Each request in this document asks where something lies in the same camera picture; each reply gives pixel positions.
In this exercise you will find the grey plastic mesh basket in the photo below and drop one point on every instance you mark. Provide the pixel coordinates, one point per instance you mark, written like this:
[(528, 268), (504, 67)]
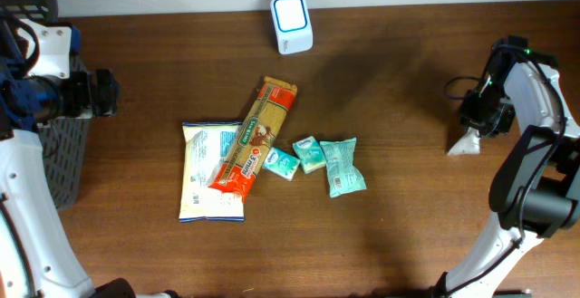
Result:
[(63, 140)]

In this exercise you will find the Kleenex tissue pack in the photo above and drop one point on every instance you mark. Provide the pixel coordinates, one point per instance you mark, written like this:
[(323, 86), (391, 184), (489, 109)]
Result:
[(281, 163), (310, 153)]

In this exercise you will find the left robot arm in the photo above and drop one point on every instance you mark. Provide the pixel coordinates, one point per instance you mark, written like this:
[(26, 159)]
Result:
[(36, 257)]

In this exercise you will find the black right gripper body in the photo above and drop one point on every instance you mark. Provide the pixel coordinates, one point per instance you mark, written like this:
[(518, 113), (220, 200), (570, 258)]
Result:
[(487, 111)]

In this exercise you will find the white barcode scanner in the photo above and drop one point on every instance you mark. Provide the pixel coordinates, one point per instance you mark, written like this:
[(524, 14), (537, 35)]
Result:
[(293, 28)]

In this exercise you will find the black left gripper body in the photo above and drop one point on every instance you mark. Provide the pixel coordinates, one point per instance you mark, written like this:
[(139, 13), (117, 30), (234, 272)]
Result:
[(77, 93)]

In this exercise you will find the white Pantene tube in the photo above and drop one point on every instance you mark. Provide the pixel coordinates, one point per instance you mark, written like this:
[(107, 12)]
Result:
[(468, 144)]

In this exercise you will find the large cream wipes bag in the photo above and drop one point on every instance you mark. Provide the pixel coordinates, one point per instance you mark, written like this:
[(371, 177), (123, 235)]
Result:
[(207, 145)]

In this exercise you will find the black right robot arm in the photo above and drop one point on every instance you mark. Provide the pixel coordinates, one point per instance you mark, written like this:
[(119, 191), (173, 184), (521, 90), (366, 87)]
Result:
[(535, 192)]

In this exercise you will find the San Remo spaghetti pack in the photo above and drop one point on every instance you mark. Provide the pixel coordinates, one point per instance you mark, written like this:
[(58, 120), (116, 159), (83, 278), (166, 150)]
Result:
[(255, 138)]

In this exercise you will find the teal wet wipes pack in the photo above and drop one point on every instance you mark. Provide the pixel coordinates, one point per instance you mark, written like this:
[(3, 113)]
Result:
[(343, 176)]

